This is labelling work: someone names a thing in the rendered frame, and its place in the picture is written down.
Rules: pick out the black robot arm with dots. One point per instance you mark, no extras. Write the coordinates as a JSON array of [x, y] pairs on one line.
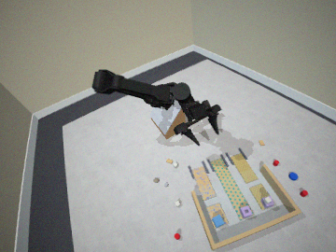
[[156, 96]]

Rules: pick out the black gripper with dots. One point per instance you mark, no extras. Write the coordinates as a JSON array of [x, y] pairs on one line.
[[183, 127]]

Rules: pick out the blue disc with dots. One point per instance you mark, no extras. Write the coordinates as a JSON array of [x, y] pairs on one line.
[[293, 176]]

